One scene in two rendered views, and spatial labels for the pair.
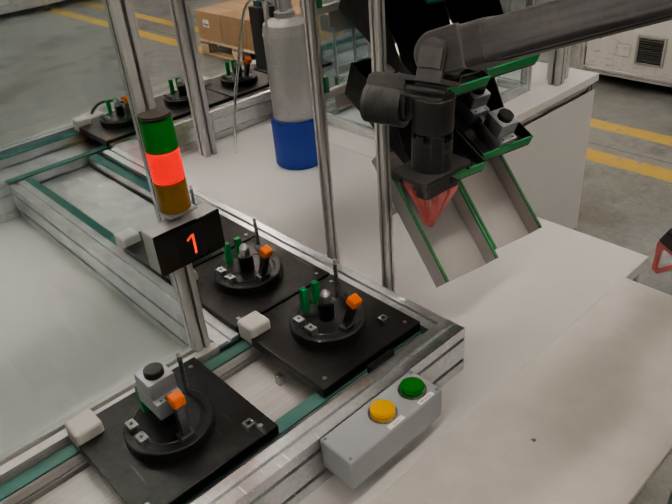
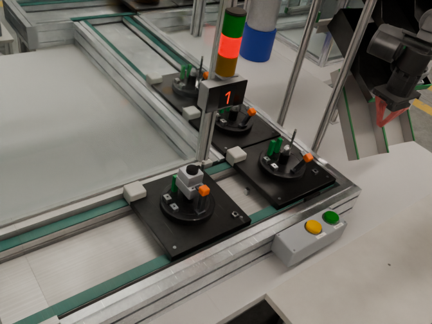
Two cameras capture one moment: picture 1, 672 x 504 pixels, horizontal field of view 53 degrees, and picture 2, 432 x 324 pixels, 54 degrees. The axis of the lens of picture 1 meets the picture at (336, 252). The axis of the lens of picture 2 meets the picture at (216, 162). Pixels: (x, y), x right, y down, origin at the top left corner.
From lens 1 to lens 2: 0.27 m
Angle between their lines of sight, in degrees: 7
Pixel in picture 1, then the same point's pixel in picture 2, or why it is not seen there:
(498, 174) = not seen: hidden behind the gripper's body
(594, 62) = not seen: hidden behind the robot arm
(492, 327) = (368, 192)
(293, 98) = (265, 15)
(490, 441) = (364, 259)
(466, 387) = (351, 224)
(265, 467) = (243, 242)
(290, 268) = (256, 125)
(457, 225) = (368, 126)
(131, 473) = (164, 226)
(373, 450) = (306, 248)
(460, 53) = not seen: outside the picture
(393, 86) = (395, 36)
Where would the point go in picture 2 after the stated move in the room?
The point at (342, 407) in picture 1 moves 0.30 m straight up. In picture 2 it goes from (288, 218) to (323, 126)
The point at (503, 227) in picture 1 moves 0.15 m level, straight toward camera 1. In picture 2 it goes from (391, 134) to (390, 159)
